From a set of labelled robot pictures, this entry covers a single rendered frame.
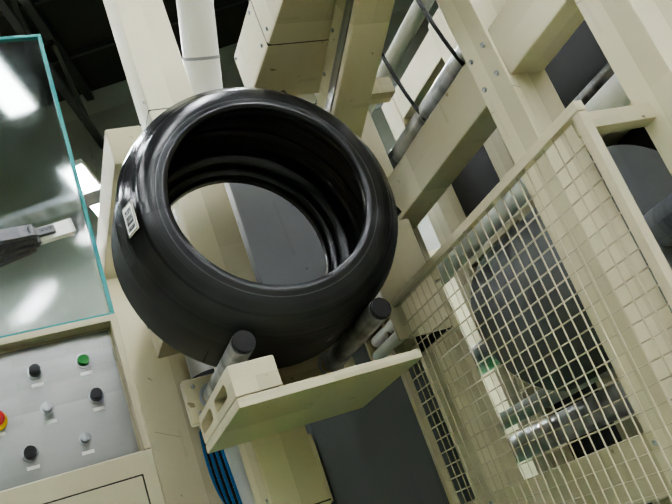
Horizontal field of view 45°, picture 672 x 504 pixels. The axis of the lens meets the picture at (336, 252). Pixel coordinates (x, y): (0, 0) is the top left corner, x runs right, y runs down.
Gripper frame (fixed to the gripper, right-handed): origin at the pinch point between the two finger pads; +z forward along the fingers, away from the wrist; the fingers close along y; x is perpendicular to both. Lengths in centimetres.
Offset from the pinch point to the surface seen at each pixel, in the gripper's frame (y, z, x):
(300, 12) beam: -10, 68, -30
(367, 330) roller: -4, 47, 43
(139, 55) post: 25, 42, -54
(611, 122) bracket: -60, 73, 39
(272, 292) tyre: -12.2, 29.0, 30.8
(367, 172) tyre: -12, 60, 14
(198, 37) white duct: 58, 75, -80
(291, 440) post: 26, 33, 52
